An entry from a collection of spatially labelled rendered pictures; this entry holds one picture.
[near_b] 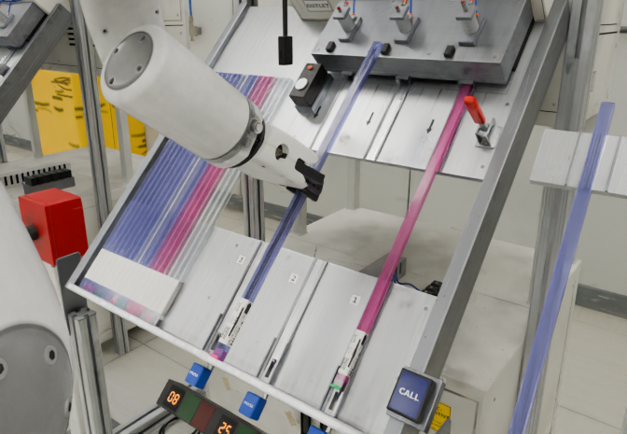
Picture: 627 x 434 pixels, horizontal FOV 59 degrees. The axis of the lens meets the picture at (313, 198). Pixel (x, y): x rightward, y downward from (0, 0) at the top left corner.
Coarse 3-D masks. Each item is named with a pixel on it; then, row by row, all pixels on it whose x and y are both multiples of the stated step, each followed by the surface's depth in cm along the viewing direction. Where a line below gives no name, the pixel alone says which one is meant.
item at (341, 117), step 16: (368, 64) 82; (352, 96) 80; (336, 128) 78; (320, 144) 78; (320, 160) 76; (288, 208) 74; (288, 224) 73; (272, 240) 73; (272, 256) 72; (256, 272) 71; (256, 288) 70; (224, 352) 68
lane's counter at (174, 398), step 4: (172, 388) 84; (176, 388) 84; (180, 388) 84; (168, 392) 84; (172, 392) 84; (176, 392) 84; (180, 392) 83; (184, 392) 83; (168, 396) 84; (172, 396) 84; (176, 396) 83; (180, 396) 83; (164, 400) 84; (168, 400) 84; (172, 400) 83; (176, 400) 83; (180, 400) 83; (164, 404) 84; (168, 404) 83; (172, 404) 83; (176, 404) 83; (172, 408) 83; (176, 408) 82
